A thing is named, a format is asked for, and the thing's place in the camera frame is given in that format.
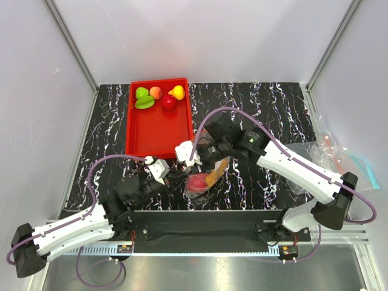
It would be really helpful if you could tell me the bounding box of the pink dragon fruit toy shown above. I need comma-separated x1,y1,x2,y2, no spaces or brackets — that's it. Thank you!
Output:
185,173,208,194

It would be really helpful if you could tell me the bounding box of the orange ginger root toy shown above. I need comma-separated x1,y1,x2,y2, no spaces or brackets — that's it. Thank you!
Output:
205,158,229,187

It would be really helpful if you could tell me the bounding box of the green bumpy fruit toy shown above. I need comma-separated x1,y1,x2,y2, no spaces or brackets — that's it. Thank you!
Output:
135,87,149,99

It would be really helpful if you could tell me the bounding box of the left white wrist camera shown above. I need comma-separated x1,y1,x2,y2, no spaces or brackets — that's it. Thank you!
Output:
145,156,170,185

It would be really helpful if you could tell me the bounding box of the peach toy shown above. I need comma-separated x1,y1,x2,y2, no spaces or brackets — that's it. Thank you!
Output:
149,86,163,100

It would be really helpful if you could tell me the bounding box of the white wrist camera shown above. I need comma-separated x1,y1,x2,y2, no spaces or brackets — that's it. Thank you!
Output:
145,156,170,185
175,141,202,167

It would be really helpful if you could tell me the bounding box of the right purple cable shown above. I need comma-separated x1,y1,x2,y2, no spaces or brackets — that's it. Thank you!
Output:
189,106,377,263

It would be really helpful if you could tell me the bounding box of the white slotted cable duct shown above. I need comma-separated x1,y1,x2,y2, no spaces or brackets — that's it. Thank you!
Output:
64,242,279,258

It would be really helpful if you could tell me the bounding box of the clear bag orange zipper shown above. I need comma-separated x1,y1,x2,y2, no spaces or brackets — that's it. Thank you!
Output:
183,130,230,199

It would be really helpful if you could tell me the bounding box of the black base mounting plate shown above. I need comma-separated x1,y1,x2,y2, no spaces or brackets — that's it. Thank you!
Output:
112,210,310,249

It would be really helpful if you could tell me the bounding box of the green starfruit toy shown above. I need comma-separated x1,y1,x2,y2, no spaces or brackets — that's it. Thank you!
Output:
135,96,155,110

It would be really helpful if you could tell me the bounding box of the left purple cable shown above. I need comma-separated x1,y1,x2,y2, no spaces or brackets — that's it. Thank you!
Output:
5,154,151,287

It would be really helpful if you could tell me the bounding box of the yellow pear toy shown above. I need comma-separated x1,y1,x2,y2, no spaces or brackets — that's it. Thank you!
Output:
168,85,186,101

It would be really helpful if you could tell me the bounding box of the left aluminium frame post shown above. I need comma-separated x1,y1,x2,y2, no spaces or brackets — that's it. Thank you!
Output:
42,0,99,93

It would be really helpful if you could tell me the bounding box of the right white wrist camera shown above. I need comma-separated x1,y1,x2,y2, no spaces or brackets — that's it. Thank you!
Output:
175,141,202,167

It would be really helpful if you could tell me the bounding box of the red apple toy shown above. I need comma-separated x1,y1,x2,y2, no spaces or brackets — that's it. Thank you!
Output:
161,95,176,111

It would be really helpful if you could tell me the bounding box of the red plastic tray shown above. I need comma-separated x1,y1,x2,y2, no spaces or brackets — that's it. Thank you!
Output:
125,78,193,159

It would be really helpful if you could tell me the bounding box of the spare zip bags pile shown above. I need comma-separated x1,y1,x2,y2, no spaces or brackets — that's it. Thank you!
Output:
286,116,380,193

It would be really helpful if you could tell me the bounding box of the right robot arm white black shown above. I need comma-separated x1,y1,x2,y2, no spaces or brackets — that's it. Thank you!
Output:
196,113,358,241

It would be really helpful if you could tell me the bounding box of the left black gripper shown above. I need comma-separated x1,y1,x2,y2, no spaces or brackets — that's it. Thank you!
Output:
132,169,189,207

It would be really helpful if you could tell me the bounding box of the right aluminium frame post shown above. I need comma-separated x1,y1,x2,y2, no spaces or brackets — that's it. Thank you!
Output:
306,0,363,92

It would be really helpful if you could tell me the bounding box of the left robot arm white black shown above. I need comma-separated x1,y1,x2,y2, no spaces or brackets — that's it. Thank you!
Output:
10,170,188,278

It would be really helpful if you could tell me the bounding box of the purple cable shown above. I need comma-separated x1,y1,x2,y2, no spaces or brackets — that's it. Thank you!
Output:
189,106,377,263
5,154,151,287

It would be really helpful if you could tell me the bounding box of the aluminium frame post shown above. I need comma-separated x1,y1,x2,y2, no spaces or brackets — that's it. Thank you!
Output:
306,0,363,92
42,0,99,93

